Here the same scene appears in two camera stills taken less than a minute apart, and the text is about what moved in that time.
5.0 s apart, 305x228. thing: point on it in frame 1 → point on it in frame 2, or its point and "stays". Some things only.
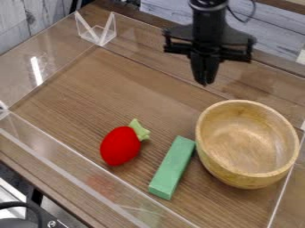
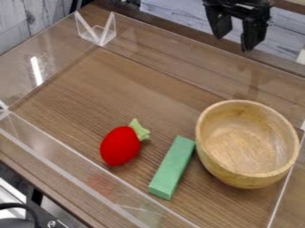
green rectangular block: x=172 y=168 stays
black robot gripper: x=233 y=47 → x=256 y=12
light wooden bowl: x=247 y=143 stays
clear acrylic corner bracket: x=98 y=35 stays
